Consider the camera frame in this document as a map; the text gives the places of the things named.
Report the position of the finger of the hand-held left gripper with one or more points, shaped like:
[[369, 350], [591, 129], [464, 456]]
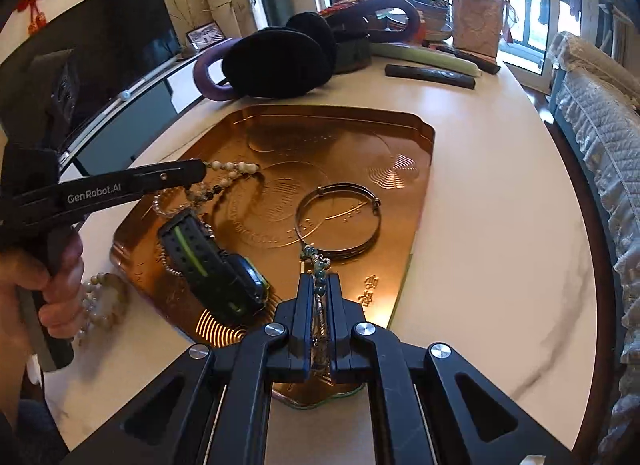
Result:
[[170, 184], [170, 168]]

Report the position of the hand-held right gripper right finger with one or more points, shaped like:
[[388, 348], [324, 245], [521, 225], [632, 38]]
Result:
[[336, 325]]

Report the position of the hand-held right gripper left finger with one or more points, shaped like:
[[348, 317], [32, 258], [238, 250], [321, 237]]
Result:
[[304, 330]]

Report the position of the black watch green stripe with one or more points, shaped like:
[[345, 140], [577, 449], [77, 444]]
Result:
[[210, 265]]

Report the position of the silver metal bangle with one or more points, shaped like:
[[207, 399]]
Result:
[[305, 205]]

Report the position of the gold metal tray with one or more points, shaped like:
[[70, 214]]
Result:
[[350, 155]]

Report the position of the person's left forearm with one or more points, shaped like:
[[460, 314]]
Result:
[[15, 395]]

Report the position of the person's left hand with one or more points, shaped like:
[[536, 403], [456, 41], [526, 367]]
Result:
[[20, 275]]

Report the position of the white grey television cabinet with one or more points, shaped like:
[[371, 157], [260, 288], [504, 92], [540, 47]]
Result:
[[150, 95]]

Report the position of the white stick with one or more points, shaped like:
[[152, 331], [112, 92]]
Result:
[[132, 89]]

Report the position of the black flat television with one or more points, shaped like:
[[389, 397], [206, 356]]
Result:
[[100, 60]]

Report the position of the black earmuffs purple band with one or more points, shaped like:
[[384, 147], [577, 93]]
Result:
[[275, 62]]

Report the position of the dark tin box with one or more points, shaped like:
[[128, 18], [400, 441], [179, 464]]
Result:
[[352, 50]]

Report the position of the woven hand fan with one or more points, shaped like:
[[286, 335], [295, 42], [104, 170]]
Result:
[[360, 2]]

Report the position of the dark brown long case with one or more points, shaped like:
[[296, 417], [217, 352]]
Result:
[[430, 76]]

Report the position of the light green long stick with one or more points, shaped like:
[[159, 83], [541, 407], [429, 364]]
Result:
[[425, 59]]

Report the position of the dark remote control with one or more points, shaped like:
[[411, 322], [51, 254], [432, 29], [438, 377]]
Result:
[[475, 61]]

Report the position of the brown ceramic bowl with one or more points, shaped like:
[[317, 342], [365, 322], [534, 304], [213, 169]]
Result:
[[432, 15]]

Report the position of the pink gift bag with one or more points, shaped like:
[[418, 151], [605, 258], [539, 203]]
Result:
[[477, 15]]

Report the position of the small photo frame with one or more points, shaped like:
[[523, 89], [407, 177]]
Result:
[[204, 36]]

